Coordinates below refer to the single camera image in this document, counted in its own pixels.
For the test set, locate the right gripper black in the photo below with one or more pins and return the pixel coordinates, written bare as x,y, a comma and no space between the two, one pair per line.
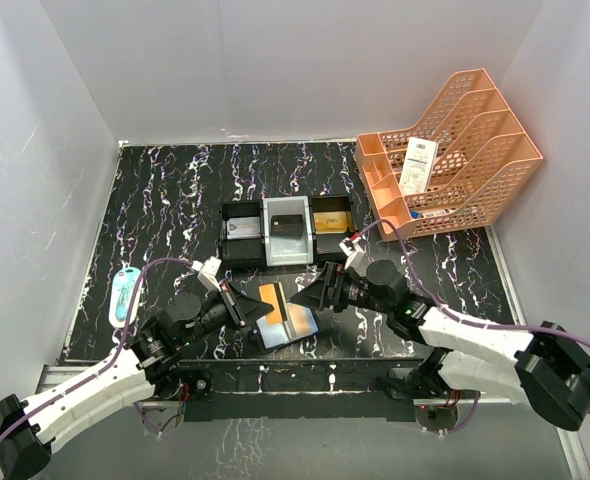
327,289

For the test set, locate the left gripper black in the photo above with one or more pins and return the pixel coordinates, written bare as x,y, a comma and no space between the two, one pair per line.
243,309

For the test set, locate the gold credit card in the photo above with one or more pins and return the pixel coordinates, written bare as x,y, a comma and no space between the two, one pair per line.
301,322
273,295
331,222

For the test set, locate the black card holder wallet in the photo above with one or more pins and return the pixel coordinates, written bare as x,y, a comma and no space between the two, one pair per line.
270,338

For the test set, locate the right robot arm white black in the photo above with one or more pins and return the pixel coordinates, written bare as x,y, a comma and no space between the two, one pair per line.
544,369

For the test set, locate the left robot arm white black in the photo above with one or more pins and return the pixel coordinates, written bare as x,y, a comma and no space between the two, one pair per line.
34,428

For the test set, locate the gold credit card in bin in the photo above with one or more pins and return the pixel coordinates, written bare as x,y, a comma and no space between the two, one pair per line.
331,222

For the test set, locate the black credit card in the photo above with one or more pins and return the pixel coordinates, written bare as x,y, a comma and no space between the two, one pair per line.
287,226

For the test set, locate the silver credit card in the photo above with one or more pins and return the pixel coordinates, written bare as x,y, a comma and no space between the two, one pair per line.
243,228

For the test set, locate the black right bin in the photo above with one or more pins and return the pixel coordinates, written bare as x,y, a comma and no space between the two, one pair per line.
326,246

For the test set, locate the black bin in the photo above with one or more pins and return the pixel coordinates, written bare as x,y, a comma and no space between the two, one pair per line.
326,246
241,242

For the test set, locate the white middle bin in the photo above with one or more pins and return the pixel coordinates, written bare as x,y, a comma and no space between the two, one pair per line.
282,251

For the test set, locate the black left bin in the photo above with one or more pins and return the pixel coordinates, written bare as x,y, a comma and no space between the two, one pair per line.
241,242

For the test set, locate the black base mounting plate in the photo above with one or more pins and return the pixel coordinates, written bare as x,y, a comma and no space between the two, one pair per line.
309,389

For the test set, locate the small label box in organizer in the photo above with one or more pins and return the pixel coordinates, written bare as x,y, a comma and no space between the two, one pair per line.
439,214

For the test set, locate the blue white packaged item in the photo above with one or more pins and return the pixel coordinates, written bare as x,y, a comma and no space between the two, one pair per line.
122,290

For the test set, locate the white paper receipt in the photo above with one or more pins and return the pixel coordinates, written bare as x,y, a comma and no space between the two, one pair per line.
417,166

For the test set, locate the orange plastic desk organizer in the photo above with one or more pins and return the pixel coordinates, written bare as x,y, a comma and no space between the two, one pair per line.
484,157

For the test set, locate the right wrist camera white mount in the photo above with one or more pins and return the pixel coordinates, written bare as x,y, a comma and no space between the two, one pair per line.
353,248

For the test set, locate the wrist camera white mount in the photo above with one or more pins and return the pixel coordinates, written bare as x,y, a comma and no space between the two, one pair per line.
207,272
353,248

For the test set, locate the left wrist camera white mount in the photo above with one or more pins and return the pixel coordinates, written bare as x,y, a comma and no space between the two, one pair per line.
207,272

